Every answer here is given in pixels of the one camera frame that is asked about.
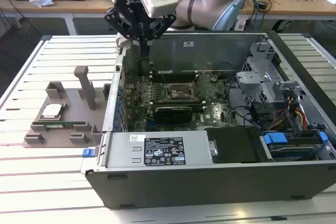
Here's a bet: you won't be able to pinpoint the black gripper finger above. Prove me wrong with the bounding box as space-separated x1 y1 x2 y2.
144 14 177 57
104 5 145 57

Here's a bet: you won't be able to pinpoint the metal socket cover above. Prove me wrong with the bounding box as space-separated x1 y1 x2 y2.
191 76 202 98

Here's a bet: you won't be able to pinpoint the silver CPU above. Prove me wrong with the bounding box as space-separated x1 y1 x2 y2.
41 103 65 119

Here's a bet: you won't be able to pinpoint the CPU socket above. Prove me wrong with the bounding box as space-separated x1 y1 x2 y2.
165 82 197 102

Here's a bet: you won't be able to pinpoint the grey plastic case latch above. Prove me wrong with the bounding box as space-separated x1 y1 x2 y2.
116 34 135 48

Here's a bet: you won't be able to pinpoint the black RAM slot row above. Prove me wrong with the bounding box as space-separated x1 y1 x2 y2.
151 97 204 107
151 69 197 83

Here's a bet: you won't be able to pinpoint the crumpled white paper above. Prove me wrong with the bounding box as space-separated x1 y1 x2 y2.
28 0 55 8

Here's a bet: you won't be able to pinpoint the black graphics card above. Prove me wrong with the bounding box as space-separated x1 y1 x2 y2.
153 105 194 125

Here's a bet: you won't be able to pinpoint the grey plastic parts rack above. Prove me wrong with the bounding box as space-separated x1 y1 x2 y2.
23 66 111 149

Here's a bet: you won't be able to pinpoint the green motherboard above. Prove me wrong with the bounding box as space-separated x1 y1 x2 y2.
123 73 237 132

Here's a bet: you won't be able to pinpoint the green RAM stick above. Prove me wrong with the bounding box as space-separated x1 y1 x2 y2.
39 121 87 129

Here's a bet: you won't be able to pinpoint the metal drive cage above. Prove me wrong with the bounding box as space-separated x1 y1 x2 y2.
235 41 305 120

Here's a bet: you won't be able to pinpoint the silver power supply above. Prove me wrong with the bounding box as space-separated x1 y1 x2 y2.
106 131 214 168

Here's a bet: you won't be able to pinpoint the black plastic shroud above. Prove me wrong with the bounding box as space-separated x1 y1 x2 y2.
204 126 263 164

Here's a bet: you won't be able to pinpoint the hard disk in blue carrier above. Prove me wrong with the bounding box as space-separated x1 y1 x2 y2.
259 131 329 162

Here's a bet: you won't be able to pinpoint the black open PC case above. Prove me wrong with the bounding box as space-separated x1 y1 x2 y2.
80 30 336 210

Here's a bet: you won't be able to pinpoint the wooden desk with white frame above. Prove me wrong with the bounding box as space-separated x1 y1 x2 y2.
0 0 119 36

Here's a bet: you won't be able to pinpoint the metal wire locking lever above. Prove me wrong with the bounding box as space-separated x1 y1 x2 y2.
160 72 169 89

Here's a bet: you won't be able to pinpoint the black internal cable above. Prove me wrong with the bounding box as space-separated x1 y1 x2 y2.
227 76 263 130

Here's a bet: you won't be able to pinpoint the yellow and red wires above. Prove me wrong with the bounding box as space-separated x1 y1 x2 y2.
272 97 308 131

